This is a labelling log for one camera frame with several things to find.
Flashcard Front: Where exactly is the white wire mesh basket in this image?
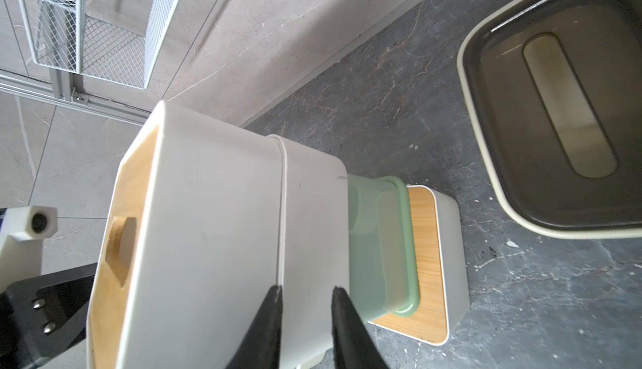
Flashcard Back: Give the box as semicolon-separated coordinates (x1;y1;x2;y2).
17;0;180;89

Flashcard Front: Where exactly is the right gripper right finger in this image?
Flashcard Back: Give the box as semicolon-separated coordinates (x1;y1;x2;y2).
331;287;389;369

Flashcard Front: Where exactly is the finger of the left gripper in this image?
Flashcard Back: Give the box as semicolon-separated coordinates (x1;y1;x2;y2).
1;264;97;368

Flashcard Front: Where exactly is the large bamboo lid tissue box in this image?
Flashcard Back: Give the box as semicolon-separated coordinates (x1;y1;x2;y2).
373;185;470;346

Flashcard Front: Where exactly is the cream box dark lid back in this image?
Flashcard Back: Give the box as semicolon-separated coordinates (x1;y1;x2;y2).
457;0;641;240

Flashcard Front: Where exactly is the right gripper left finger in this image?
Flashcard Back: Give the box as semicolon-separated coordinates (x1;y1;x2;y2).
227;285;284;369

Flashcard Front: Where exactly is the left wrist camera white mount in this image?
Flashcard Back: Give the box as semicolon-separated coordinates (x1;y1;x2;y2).
1;206;58;292

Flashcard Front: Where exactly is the small bamboo lid tissue box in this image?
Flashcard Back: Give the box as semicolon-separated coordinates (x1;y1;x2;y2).
273;136;349;368

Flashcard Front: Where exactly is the green tissue box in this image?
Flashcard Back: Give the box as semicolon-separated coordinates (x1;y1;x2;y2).
348;174;420;322

